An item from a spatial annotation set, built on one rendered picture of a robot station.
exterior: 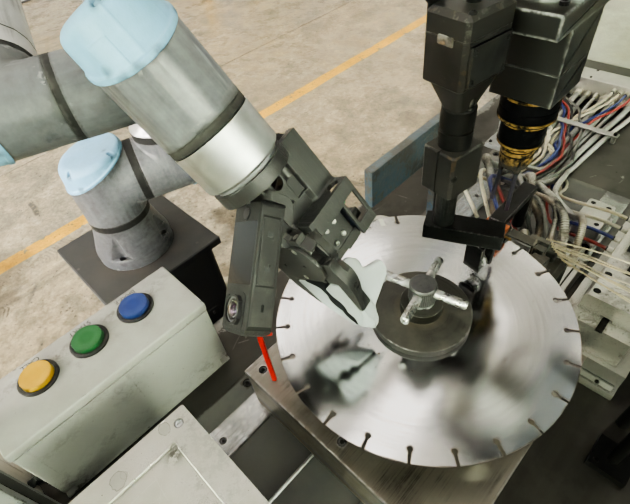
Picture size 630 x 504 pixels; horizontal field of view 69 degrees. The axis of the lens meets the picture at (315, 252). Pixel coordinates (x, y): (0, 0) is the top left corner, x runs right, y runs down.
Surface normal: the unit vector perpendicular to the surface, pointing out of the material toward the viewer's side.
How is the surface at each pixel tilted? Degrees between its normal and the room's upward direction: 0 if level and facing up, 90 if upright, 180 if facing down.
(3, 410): 0
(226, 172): 79
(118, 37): 69
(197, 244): 0
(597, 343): 90
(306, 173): 61
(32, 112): 74
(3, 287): 0
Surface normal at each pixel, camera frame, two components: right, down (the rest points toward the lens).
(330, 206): 0.61, 0.04
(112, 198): 0.43, 0.63
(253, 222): -0.79, -0.14
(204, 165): -0.20, 0.70
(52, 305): -0.11, -0.68
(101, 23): 0.17, 0.45
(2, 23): 0.67, -0.58
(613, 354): -0.69, 0.57
